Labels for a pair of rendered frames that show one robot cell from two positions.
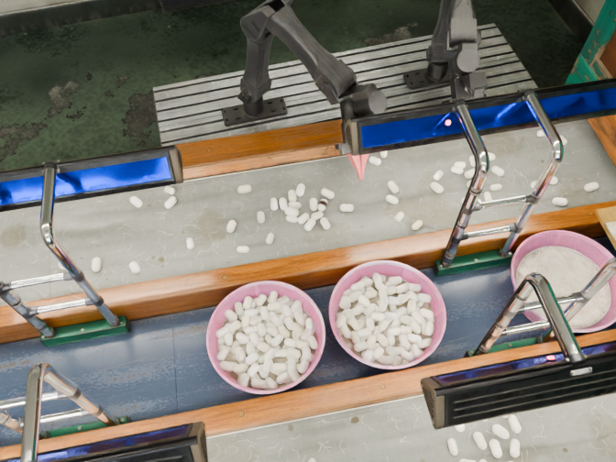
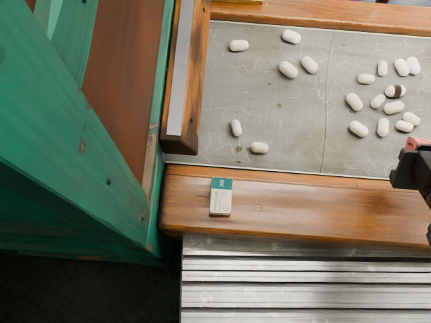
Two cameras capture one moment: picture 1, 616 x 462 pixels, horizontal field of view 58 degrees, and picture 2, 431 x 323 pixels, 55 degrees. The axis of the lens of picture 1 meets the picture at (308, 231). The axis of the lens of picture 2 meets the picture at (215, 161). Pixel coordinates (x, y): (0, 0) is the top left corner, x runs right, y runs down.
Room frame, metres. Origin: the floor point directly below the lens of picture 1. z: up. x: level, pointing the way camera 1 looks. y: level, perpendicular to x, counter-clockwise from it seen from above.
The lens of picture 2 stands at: (1.30, -0.71, 1.46)
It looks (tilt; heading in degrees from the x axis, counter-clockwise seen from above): 74 degrees down; 188
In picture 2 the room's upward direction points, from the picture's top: 6 degrees clockwise
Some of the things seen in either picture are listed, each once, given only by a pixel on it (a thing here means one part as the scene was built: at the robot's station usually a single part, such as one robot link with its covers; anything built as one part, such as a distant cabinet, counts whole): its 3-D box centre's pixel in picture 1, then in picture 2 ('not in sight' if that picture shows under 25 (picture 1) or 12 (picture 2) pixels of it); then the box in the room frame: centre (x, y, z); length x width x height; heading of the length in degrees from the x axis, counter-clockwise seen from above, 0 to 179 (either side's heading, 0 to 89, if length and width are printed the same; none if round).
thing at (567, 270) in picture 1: (560, 289); not in sight; (0.58, -0.61, 0.71); 0.22 x 0.22 x 0.06
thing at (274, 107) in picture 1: (253, 103); not in sight; (1.24, 0.15, 0.71); 0.20 x 0.07 x 0.08; 103
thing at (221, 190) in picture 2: not in sight; (220, 196); (1.16, -0.72, 0.78); 0.06 x 0.04 x 0.02; 9
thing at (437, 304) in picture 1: (385, 319); not in sight; (0.51, -0.17, 0.72); 0.27 x 0.27 x 0.10
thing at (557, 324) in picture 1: (554, 353); not in sight; (0.36, -0.47, 0.90); 0.20 x 0.19 x 0.45; 99
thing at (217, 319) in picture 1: (267, 341); not in sight; (0.47, 0.10, 0.72); 0.27 x 0.27 x 0.10
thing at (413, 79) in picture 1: (437, 67); not in sight; (1.38, -0.43, 0.71); 0.20 x 0.07 x 0.08; 103
